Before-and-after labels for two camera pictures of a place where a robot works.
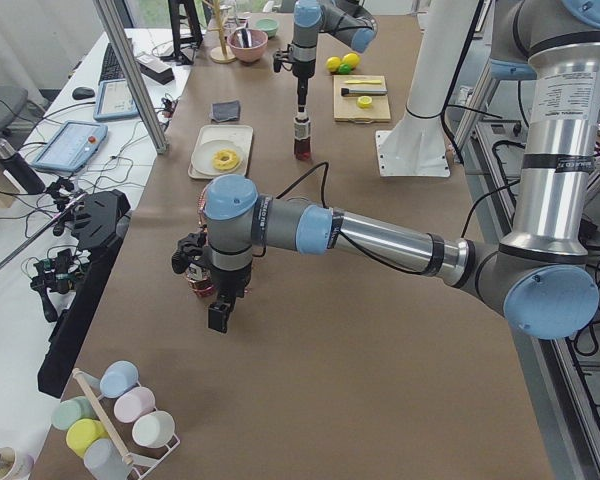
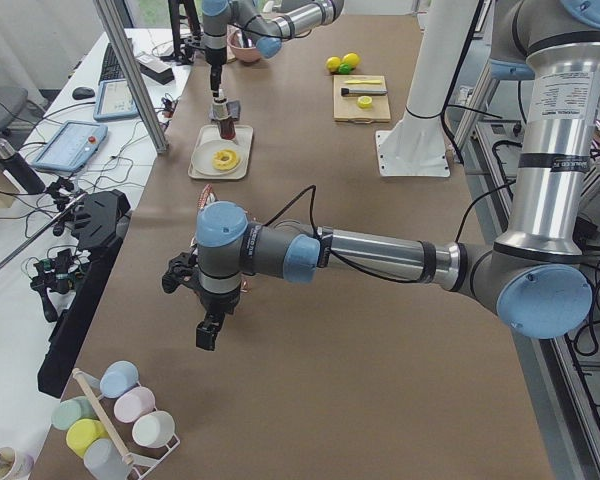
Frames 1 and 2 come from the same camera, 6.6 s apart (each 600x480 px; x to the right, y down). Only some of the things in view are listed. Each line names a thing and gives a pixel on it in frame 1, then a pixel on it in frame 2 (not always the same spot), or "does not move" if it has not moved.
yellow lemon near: x=333 y=63 does not move
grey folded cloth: x=225 y=111 does not move
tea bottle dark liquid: x=302 y=137 -> x=221 y=112
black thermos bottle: x=17 y=166 does not move
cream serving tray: x=239 y=134 does not move
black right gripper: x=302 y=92 -> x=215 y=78
